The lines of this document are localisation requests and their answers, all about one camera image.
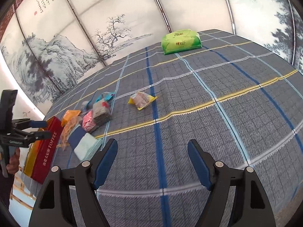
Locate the painted folding screen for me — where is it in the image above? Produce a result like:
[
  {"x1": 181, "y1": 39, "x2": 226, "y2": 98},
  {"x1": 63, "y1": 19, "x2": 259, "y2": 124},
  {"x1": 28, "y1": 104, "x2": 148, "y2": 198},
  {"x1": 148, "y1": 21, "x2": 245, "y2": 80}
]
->
[{"x1": 1, "y1": 0, "x2": 302, "y2": 112}]

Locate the gold red snack tin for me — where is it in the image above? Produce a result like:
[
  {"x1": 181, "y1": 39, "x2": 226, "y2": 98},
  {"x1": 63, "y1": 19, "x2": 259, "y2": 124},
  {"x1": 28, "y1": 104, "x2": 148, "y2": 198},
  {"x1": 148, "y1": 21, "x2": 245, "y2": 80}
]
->
[{"x1": 23, "y1": 116, "x2": 63, "y2": 184}]

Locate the pink wrapped snack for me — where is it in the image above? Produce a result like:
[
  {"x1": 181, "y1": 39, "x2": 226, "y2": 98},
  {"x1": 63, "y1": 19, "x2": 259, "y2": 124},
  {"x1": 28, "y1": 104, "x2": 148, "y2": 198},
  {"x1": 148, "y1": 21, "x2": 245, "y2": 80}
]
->
[{"x1": 82, "y1": 110, "x2": 97, "y2": 132}]

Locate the plaid blue grey tablecloth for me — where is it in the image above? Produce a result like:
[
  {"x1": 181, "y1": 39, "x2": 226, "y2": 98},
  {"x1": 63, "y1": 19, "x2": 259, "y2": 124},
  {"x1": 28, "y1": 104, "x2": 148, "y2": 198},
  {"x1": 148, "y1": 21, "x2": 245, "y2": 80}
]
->
[{"x1": 46, "y1": 29, "x2": 302, "y2": 226}]

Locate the orange snack packet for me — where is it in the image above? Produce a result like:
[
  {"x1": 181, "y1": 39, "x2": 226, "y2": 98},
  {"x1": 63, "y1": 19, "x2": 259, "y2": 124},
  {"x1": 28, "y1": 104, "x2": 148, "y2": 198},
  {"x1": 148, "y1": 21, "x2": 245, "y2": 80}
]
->
[{"x1": 61, "y1": 110, "x2": 81, "y2": 127}]

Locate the yellow clear snack packet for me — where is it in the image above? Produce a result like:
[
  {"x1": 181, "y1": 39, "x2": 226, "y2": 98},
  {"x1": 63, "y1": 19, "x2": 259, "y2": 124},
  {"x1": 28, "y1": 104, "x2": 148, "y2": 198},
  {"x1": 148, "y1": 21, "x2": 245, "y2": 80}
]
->
[{"x1": 128, "y1": 91, "x2": 158, "y2": 111}]

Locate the clear fried snack bag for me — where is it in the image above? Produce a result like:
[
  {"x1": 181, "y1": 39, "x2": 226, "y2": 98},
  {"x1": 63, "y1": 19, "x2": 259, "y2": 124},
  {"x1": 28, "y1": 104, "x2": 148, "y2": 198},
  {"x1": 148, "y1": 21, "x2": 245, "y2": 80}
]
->
[{"x1": 60, "y1": 116, "x2": 82, "y2": 151}]

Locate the wooden chair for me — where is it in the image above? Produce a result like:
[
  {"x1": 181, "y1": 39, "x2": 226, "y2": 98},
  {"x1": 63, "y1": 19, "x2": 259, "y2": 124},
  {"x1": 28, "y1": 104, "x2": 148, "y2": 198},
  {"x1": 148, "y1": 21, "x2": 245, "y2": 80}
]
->
[{"x1": 10, "y1": 171, "x2": 36, "y2": 210}]

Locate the left hand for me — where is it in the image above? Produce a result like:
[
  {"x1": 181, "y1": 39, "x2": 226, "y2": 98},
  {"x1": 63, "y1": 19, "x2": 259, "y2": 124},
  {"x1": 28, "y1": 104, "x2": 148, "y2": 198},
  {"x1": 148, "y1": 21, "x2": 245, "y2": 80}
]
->
[{"x1": 6, "y1": 148, "x2": 20, "y2": 175}]

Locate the grey snack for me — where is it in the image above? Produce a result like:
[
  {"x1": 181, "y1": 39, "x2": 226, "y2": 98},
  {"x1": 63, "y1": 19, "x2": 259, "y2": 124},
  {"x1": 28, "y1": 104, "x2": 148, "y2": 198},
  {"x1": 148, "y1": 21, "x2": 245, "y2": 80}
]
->
[{"x1": 92, "y1": 99, "x2": 111, "y2": 126}]

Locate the navy white snack packet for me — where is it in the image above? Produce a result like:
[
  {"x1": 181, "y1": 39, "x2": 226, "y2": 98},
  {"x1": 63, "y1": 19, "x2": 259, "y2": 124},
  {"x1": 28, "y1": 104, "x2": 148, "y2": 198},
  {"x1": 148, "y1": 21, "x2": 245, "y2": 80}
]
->
[{"x1": 67, "y1": 124, "x2": 103, "y2": 161}]

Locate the green tissue pack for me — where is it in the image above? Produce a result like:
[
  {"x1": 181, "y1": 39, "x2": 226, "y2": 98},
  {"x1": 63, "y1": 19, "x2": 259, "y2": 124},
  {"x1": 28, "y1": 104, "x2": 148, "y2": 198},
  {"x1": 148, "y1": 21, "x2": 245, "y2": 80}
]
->
[{"x1": 161, "y1": 29, "x2": 202, "y2": 55}]

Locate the teal wrapped candy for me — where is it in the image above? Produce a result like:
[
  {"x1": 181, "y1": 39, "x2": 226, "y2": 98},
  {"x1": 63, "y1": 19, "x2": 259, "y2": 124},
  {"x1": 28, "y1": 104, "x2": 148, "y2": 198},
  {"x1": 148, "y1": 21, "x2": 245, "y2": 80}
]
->
[{"x1": 95, "y1": 92, "x2": 115, "y2": 103}]

